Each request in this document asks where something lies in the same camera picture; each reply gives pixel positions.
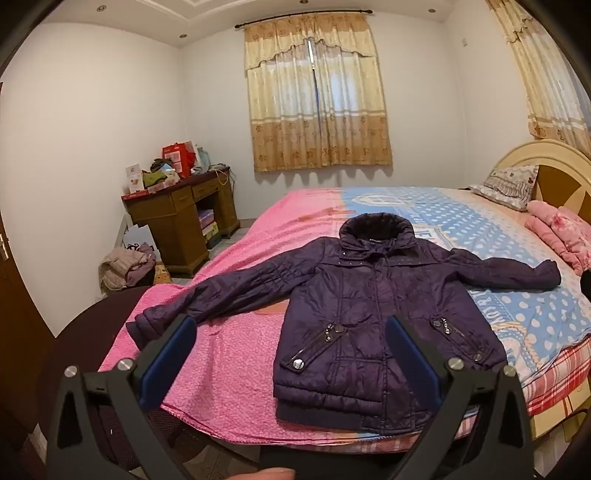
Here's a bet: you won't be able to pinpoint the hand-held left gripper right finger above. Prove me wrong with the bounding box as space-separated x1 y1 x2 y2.
385 314 539 480

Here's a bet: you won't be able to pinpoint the white printed card box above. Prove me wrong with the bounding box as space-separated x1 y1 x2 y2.
124 162 145 195

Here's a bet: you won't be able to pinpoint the black curtain rod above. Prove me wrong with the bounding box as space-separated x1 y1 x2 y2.
235 8 374 29

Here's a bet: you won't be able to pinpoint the brown wooden door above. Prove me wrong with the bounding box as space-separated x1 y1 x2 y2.
0 222 56 444

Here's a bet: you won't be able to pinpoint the pink plaid bedsheet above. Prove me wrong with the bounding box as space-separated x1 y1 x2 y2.
524 337 591 416

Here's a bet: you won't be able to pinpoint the stacked boxes under desk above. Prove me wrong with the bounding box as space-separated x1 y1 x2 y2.
198 209 220 250

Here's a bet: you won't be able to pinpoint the white paper bag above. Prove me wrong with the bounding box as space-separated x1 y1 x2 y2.
121 224 160 259

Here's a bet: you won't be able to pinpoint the folded pink floral quilt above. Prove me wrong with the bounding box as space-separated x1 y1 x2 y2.
524 200 591 277

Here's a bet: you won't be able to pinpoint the pink textured blanket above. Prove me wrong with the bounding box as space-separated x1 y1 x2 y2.
99 189 370 446

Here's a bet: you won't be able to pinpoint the cream wooden bed headboard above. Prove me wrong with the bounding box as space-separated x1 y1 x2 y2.
494 139 591 232

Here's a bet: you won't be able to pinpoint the brown wooden desk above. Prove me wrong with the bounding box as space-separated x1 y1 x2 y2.
121 168 241 278

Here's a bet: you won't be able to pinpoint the beige patterned window curtain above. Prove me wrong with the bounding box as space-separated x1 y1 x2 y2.
244 11 393 174

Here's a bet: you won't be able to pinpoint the person's left hand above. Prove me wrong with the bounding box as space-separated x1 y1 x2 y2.
245 467 296 480

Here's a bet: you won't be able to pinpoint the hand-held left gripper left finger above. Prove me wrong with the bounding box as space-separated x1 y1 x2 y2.
46 313 200 480

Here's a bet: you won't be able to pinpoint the grey patterned pillow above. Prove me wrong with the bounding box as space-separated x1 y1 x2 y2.
468 164 540 212

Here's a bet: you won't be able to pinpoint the dark purple padded jacket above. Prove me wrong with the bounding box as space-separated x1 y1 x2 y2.
126 213 562 435

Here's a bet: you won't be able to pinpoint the beige patterned side curtain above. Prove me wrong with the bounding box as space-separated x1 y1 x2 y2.
487 0 591 160

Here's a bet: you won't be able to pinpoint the pile of clothes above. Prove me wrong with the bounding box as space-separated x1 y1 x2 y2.
99 244 158 291

